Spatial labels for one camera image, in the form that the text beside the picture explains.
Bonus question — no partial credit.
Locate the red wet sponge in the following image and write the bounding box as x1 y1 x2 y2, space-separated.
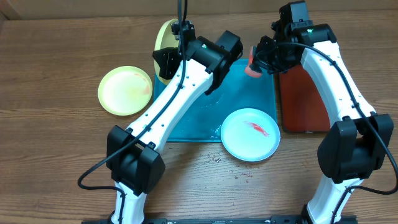
244 46 262 78

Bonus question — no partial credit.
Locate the yellow plate with ketchup spot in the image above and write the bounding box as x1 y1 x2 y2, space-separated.
98 66 153 116

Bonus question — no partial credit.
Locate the light blue plate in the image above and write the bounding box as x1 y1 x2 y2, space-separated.
220 108 281 162

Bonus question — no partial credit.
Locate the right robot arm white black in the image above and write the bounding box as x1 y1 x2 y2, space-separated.
249 21 397 223

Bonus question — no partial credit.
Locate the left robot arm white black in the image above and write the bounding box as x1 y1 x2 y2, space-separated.
106 32 243 223

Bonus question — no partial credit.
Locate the teal plastic tray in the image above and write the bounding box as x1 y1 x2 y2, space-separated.
168 59 277 142

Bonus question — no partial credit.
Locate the red black lacquer tray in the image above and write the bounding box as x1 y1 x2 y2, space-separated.
279 65 330 133

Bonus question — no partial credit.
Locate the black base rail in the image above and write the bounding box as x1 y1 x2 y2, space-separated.
81 215 358 224

